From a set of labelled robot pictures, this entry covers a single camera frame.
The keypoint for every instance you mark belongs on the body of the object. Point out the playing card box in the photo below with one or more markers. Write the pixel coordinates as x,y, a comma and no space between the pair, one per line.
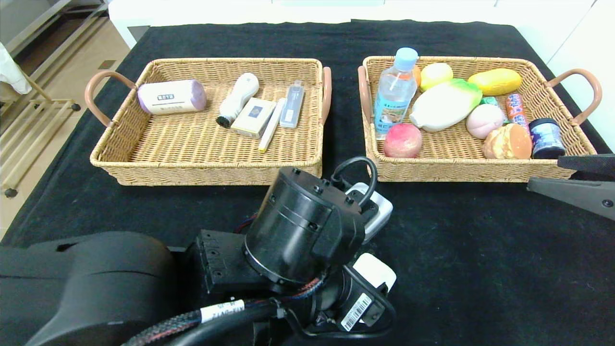
253,117

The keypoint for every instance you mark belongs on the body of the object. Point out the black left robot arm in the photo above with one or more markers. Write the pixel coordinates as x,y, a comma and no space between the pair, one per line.
96,283

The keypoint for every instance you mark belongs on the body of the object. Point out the clear water bottle blue cap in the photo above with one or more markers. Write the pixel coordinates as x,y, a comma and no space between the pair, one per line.
394,101

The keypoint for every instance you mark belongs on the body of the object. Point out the toy napa cabbage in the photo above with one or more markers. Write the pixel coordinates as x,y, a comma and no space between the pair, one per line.
447,103

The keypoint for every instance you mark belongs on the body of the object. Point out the orange toy fruit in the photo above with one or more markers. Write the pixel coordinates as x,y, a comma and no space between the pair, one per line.
417,74

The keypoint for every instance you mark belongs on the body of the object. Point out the yellow toy mango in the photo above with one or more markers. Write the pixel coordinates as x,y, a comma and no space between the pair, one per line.
497,81

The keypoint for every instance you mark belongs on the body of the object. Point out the white pen with yellow tip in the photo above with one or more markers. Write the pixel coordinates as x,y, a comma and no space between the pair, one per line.
271,127

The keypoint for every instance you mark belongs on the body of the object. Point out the brown toy bread bun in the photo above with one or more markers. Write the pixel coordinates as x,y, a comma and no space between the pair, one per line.
507,143

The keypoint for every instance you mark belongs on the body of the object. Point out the white brush bottle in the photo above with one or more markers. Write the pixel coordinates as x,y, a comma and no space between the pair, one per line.
238,98

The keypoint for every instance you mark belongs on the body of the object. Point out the white fabric item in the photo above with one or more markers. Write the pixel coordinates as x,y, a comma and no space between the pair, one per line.
12,72

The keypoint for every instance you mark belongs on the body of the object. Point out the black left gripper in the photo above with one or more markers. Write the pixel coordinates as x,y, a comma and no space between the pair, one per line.
356,308

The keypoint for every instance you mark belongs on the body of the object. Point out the wooden wheeled rack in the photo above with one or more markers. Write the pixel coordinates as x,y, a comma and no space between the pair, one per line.
29,125

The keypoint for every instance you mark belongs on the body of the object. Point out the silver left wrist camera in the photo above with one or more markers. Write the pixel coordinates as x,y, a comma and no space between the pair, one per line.
379,211

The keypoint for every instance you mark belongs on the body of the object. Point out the dark blue jar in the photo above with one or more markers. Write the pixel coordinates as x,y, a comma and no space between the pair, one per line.
547,142

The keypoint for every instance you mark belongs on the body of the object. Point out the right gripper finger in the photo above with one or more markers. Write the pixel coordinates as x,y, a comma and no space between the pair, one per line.
581,197
591,164

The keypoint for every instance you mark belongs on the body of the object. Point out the pale pink peach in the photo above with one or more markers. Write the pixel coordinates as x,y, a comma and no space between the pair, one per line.
484,121

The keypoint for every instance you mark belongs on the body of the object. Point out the purple white bag roll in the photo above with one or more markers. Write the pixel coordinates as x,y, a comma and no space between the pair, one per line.
172,96

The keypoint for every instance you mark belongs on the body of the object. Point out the white soap bar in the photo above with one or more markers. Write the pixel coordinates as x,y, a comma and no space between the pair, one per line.
377,269

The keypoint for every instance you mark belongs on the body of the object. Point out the green gum pack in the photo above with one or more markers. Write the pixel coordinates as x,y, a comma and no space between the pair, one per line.
491,101

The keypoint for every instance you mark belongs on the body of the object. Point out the yellow toy lemon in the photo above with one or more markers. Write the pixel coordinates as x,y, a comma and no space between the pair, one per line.
436,74

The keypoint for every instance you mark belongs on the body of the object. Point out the grey blade case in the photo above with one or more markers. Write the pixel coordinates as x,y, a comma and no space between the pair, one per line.
292,108

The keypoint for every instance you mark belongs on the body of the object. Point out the white table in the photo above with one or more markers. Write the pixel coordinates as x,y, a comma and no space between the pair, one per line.
134,14

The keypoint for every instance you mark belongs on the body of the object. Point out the orange candy pack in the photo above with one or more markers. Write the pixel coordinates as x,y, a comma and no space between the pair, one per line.
515,108

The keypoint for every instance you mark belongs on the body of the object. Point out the red toy peach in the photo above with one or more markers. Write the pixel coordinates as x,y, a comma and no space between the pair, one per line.
402,141

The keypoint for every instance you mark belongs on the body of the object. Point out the grey metal shelf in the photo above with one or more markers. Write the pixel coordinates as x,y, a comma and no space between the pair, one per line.
29,24

